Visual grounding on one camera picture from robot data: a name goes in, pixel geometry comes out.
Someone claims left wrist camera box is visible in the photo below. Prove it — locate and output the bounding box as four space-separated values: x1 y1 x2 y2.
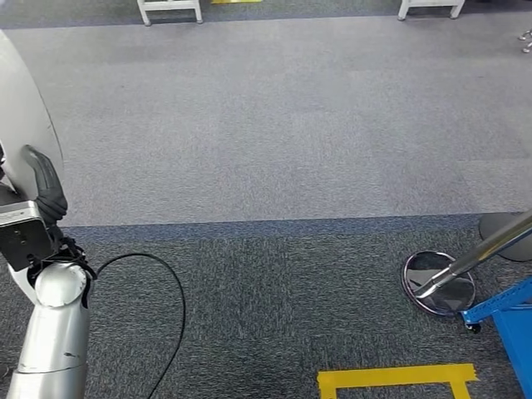
0 200 57 272

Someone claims white curved plastic part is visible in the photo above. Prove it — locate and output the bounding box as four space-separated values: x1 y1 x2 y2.
0 30 65 304

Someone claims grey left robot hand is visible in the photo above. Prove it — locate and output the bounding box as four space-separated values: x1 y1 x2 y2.
0 144 69 228

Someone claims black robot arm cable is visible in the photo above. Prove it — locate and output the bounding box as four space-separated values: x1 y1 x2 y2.
54 236 186 399

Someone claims white table foot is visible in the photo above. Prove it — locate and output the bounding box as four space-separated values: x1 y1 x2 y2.
396 0 466 22
136 0 204 27

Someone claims yellow floor tape square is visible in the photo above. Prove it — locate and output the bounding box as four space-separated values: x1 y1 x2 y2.
317 363 479 399

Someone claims blue metal shelf rack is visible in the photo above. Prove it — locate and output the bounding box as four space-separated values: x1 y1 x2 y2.
460 275 532 399

